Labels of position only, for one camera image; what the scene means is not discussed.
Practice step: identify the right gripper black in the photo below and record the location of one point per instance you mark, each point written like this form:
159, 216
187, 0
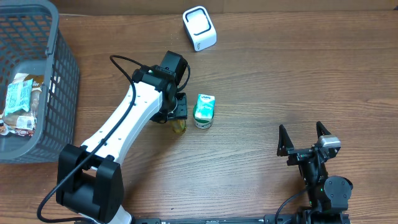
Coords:
303, 154

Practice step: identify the teal snack packet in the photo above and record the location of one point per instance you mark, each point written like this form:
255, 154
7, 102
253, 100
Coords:
18, 97

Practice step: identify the yellow liquid bottle silver cap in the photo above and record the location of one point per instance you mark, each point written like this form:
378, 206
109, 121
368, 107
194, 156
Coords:
178, 125

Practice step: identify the brown snack bag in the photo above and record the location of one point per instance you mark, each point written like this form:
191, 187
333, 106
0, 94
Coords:
23, 123

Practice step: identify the green lid white jar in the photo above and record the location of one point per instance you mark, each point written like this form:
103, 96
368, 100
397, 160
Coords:
202, 124

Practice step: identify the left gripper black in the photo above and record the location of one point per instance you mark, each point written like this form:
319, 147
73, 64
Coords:
181, 113

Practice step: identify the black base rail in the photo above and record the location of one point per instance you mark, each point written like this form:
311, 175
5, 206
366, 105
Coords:
266, 219

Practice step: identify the teal tissue pack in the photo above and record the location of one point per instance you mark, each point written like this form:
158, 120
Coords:
205, 107

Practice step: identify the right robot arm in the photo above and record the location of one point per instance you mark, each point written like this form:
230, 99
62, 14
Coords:
328, 195

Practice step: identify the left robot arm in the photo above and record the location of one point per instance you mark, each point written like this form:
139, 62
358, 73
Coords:
89, 179

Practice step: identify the grey plastic mesh basket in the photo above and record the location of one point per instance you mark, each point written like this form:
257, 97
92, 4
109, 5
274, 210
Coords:
32, 43

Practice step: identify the white barcode scanner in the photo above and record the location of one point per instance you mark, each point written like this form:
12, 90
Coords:
199, 28

